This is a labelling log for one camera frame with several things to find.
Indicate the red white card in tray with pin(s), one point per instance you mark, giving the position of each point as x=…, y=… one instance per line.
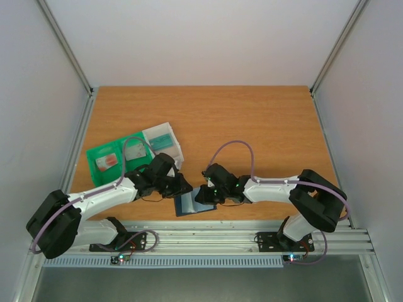
x=106, y=162

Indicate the left aluminium frame post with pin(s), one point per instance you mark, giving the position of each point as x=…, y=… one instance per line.
x=51, y=20

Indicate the white pink patterned card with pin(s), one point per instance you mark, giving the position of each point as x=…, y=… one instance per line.
x=135, y=151

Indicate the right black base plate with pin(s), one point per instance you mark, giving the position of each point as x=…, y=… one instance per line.
x=271, y=242

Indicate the right small circuit board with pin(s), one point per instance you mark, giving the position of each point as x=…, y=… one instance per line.
x=293, y=258

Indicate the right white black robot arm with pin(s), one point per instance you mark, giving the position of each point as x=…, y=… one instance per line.
x=319, y=204

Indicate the green plastic tray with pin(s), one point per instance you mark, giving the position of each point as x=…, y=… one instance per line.
x=118, y=147

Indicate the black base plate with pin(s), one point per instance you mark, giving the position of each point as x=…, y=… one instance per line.
x=123, y=243
x=271, y=242

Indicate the teal card in white tray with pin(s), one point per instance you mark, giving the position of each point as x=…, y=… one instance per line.
x=161, y=142

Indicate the right aluminium frame post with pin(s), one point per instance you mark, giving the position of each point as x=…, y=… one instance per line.
x=351, y=22

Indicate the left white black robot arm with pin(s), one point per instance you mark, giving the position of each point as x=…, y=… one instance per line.
x=58, y=223

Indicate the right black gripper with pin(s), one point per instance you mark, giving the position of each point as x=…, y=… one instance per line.
x=207, y=192

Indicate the aluminium front rail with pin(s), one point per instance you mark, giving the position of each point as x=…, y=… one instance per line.
x=213, y=237

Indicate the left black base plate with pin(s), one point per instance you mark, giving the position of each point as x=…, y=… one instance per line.
x=123, y=243

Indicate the small circuit board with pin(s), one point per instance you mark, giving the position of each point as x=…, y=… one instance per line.
x=120, y=258
x=293, y=258

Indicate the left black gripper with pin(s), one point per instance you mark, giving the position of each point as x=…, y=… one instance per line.
x=181, y=187

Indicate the white plastic tray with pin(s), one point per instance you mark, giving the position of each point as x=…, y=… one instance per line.
x=175, y=152

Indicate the left small circuit board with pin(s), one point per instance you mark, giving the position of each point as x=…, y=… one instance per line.
x=120, y=258

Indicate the aluminium frame post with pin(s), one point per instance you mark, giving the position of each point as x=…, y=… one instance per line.
x=351, y=22
x=51, y=20

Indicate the dark blue card holder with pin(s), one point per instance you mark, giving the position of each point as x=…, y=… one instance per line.
x=186, y=204

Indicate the grey slotted cable duct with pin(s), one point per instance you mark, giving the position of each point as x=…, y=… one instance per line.
x=167, y=261

